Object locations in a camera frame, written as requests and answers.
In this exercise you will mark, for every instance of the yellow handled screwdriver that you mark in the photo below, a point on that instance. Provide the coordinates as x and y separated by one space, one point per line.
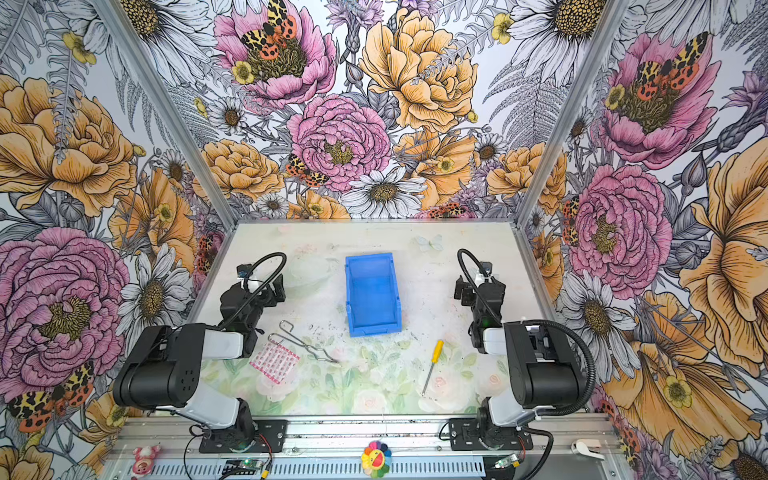
437 351

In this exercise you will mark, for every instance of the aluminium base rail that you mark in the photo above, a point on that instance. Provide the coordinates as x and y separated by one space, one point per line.
330 447

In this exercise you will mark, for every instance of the colourful flower toy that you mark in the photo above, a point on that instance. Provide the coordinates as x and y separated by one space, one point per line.
376 460

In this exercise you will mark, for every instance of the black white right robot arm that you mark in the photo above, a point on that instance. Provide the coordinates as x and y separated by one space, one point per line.
551 370

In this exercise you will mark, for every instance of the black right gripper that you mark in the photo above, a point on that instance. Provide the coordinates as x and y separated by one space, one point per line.
474 294

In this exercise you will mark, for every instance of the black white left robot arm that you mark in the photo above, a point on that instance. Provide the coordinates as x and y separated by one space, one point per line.
162 372

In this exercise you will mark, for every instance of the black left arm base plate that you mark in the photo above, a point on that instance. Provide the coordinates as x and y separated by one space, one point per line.
263 436

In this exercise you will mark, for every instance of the pink figurine toy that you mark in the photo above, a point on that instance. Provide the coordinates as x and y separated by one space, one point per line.
144 461

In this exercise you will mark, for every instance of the metal tongs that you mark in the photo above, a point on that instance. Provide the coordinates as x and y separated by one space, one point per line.
285 334

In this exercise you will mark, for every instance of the white plastic clip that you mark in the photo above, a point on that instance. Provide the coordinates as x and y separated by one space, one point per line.
590 448

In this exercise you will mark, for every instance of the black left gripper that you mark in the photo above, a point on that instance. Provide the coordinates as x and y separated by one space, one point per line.
264 291

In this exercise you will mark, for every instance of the blue plastic bin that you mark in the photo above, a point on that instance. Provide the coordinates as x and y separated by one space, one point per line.
373 304

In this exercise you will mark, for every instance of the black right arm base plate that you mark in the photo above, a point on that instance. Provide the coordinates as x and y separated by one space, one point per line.
470 434

